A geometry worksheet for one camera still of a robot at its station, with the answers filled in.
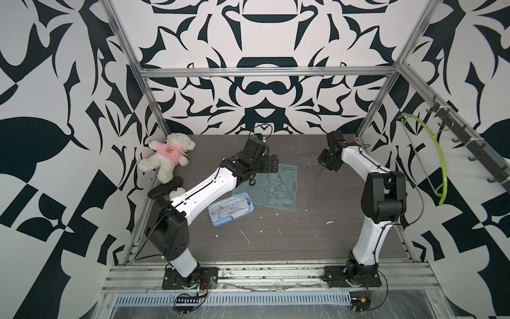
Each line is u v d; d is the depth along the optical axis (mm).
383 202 530
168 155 1009
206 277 743
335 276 738
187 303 726
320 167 939
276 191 964
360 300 713
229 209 895
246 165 614
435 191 700
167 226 433
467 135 602
